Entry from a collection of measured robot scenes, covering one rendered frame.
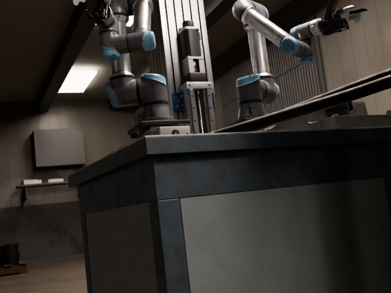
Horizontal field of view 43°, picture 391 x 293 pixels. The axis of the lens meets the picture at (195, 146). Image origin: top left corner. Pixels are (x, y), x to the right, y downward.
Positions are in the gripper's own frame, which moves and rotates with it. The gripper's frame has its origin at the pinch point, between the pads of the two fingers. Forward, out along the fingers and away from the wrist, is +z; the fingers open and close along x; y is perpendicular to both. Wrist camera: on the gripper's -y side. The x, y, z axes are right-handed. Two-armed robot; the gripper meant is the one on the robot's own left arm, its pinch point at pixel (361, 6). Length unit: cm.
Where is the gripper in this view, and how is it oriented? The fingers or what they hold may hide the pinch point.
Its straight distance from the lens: 240.4
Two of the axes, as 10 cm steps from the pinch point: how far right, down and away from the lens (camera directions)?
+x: -6.3, 1.1, -7.7
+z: 7.5, -1.7, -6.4
